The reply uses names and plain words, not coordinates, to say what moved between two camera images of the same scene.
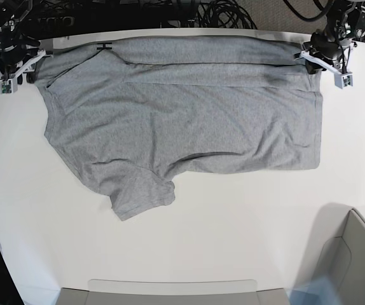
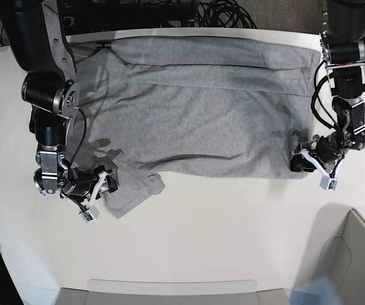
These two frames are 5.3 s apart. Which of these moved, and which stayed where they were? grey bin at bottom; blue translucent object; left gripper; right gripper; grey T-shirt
Moved: left gripper; right gripper
Stayed: grey T-shirt; grey bin at bottom; blue translucent object
